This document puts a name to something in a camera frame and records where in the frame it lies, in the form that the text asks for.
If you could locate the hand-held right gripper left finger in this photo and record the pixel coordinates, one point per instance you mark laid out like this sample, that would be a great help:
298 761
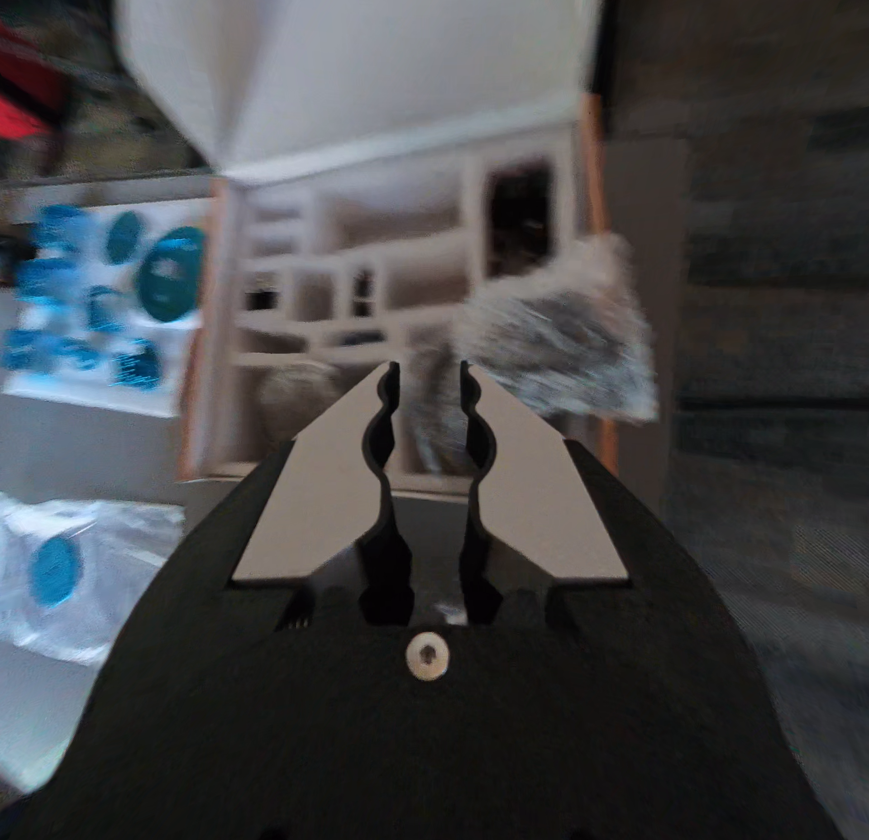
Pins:
319 507

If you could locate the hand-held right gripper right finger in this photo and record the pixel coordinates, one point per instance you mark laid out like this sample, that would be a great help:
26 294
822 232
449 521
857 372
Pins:
543 507

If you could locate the clear plastic bag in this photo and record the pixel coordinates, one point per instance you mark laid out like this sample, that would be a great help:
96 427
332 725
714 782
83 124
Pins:
102 582

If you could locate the blue perforated round metal plate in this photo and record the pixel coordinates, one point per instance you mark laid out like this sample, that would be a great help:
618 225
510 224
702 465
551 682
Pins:
56 572

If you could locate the orange and white box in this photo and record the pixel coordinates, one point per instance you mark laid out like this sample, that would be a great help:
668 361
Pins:
407 73

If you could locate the grey desk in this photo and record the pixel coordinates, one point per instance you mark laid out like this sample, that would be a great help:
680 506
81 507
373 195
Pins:
81 453

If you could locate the clear bagged part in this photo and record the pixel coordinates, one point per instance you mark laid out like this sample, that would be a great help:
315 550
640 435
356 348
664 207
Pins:
434 405

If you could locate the bubble-wrapped wheel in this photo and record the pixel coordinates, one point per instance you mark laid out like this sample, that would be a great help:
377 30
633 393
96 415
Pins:
563 337

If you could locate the white foam sheet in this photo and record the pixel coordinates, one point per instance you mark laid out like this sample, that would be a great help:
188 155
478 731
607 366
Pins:
136 402

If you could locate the small black part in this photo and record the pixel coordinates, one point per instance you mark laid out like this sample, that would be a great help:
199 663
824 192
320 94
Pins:
519 215

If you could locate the plain blue round plate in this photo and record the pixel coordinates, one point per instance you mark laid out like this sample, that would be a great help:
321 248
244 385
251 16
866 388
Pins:
124 237

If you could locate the small dark blue bracket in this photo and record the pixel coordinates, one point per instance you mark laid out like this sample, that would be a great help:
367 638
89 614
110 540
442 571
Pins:
138 365
105 308

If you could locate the small light blue bracket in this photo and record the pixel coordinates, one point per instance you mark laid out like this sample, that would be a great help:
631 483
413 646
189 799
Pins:
80 356

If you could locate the long blue U bracket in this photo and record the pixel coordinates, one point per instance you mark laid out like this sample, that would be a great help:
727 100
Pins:
61 229
47 280
27 351

